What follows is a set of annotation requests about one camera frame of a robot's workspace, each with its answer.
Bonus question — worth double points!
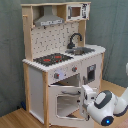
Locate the wooden toy kitchen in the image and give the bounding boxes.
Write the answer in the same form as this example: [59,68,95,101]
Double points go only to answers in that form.
[22,2,105,128]

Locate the grey toy sink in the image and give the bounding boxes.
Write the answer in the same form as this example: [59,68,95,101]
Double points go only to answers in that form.
[65,47,95,55]

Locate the red left stove knob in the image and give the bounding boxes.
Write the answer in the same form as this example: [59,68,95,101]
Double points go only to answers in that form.
[54,73,60,79]

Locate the white toy microwave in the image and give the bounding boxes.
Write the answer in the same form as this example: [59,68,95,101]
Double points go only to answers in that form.
[66,3,90,21]

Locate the red stove knob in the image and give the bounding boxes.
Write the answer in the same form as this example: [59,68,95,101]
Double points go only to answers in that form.
[54,73,60,79]
[71,66,78,73]

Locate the grey range hood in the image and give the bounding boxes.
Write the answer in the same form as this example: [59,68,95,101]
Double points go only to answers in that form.
[35,5,64,27]

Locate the red right stove knob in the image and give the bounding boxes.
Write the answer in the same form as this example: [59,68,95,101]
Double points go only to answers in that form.
[71,66,78,73]

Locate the black toy stovetop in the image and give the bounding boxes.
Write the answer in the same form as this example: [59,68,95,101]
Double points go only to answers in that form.
[34,53,71,66]

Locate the grey ice dispenser panel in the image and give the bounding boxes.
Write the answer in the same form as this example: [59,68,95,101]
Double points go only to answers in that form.
[87,65,96,82]

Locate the white oven door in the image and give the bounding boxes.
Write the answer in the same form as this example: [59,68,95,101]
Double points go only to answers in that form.
[49,85,94,128]

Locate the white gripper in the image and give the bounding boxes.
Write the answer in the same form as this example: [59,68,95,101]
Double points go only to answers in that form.
[79,85,97,119]

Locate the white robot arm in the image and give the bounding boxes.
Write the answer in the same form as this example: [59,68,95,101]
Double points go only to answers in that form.
[80,85,128,126]

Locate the black toy faucet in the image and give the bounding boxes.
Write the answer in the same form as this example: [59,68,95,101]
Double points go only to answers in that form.
[67,33,83,49]

